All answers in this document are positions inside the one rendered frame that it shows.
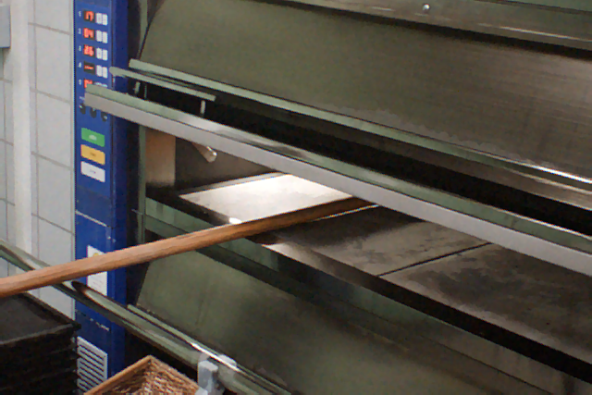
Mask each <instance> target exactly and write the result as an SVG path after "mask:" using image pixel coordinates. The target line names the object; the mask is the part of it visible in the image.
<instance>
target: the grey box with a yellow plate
mask: <svg viewBox="0 0 592 395"><path fill-rule="evenodd" d="M9 46H10V6H9V5H7V4H2V3H0V47H9Z"/></svg>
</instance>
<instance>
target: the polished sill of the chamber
mask: <svg viewBox="0 0 592 395"><path fill-rule="evenodd" d="M145 214H146V215H148V216H152V217H154V218H156V219H159V221H161V222H163V223H165V224H168V225H169V226H171V227H174V228H178V229H180V230H183V231H185V232H187V233H190V234H191V233H194V232H199V231H203V230H208V229H211V228H219V227H223V226H227V225H231V224H236V222H240V221H239V220H238V219H235V218H232V217H229V216H225V215H223V214H220V213H218V212H216V211H214V210H211V209H209V208H206V207H204V206H200V205H198V204H195V203H193V202H190V201H188V200H185V199H183V198H180V197H178V196H175V195H173V194H170V193H164V194H159V195H154V196H148V197H145ZM216 245H217V246H220V247H222V248H224V249H226V250H229V251H230V252H231V253H235V254H237V255H239V256H241V257H244V258H246V259H248V260H250V261H253V262H255V263H257V264H259V265H262V266H264V267H268V268H270V269H272V270H275V271H277V272H278V273H280V274H283V275H285V276H287V277H290V278H293V279H295V280H299V282H301V283H302V284H305V285H307V286H309V287H311V288H314V289H316V290H320V291H322V292H324V293H325V294H329V295H331V296H333V297H335V298H338V299H340V300H342V301H344V302H347V303H349V304H352V305H354V307H356V308H360V309H362V310H364V311H366V312H368V313H370V314H372V315H376V316H378V317H380V318H383V319H386V320H388V321H390V322H392V323H394V324H396V325H399V326H401V327H404V329H407V330H409V331H412V332H414V333H416V334H418V335H420V336H423V337H425V338H427V339H431V340H433V341H434V342H438V343H440V344H442V345H445V346H447V348H449V349H451V350H454V351H456V352H460V353H462V354H464V355H466V356H469V357H471V358H473V359H476V360H477V361H479V362H482V363H484V364H486V365H488V366H490V367H493V368H495V369H497V370H500V371H502V372H504V373H506V374H509V375H511V376H515V378H517V379H520V380H522V381H524V382H526V383H528V384H531V385H533V386H535V387H538V388H541V389H543V390H545V391H546V392H548V393H550V394H552V395H592V364H589V363H588V362H586V361H584V360H581V359H579V358H575V357H573V356H571V355H569V354H566V353H564V352H559V351H557V350H556V349H554V348H551V347H550V346H547V345H545V344H541V343H539V342H536V341H534V340H531V339H528V338H525V337H523V335H520V334H518V333H515V332H513V331H510V330H509V329H505V328H503V327H499V326H496V325H494V324H491V323H489V322H487V321H484V320H482V319H481V318H479V317H476V316H474V315H470V314H467V313H466V312H462V311H460V310H458V309H455V308H453V307H450V306H448V305H446V304H444V303H441V302H436V300H434V299H431V298H429V297H426V296H425V295H422V294H420V293H417V292H415V291H411V290H407V289H405V288H403V287H401V286H398V285H396V284H393V283H391V282H389V281H386V280H384V279H383V278H380V277H377V276H375V275H372V274H370V273H367V272H365V271H363V270H361V269H357V268H355V267H352V266H350V265H346V264H343V263H342V262H339V261H337V260H334V259H332V258H329V257H326V256H324V255H322V254H320V253H317V252H316V251H313V250H311V249H308V248H306V247H303V246H301V245H299V244H296V243H293V242H291V241H287V240H284V239H282V238H280V237H278V236H275V235H273V234H270V233H268V232H264V233H260V234H256V235H252V236H249V237H245V238H241V239H237V240H233V241H226V242H222V243H218V244H216Z"/></svg>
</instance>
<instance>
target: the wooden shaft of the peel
mask: <svg viewBox="0 0 592 395"><path fill-rule="evenodd" d="M373 205H376V204H374V203H371V202H368V201H366V200H363V199H359V198H356V197H353V196H350V197H346V198H342V199H338V200H334V201H330V202H325V203H321V204H314V205H309V206H305V207H302V208H298V209H292V210H289V211H285V212H280V213H276V214H273V215H269V216H260V217H257V218H252V219H248V220H244V221H240V222H236V224H231V225H227V226H223V227H219V228H211V229H208V230H203V231H199V232H194V233H191V234H187V235H182V236H178V237H174V238H170V239H165V240H161V241H154V242H149V243H145V244H142V245H137V247H133V248H129V249H124V250H120V251H116V252H112V253H104V254H100V255H96V256H92V257H88V258H82V259H79V260H75V261H71V262H66V263H62V265H54V266H50V267H47V268H42V269H37V270H33V271H30V272H24V273H20V274H16V275H13V276H7V277H3V278H0V298H2V297H6V296H9V295H13V294H19V293H22V292H26V291H30V290H38V289H41V288H45V287H50V285H54V284H57V283H61V282H65V281H70V280H73V279H77V278H84V277H89V276H93V275H97V274H101V273H104V272H109V271H113V270H114V269H117V268H121V267H124V266H128V265H136V264H139V263H143V262H147V261H151V260H156V259H160V258H164V257H168V256H171V255H175V254H180V253H186V252H190V251H194V249H198V248H202V247H206V246H210V245H214V244H218V243H222V242H226V241H233V240H237V239H241V238H245V237H249V236H252V235H256V234H260V233H264V232H268V231H272V230H276V229H280V228H286V227H291V226H295V225H300V223H303V222H307V221H311V220H315V219H318V218H322V217H326V216H333V215H337V214H341V213H345V212H349V211H352V210H357V209H362V208H366V207H369V206H373Z"/></svg>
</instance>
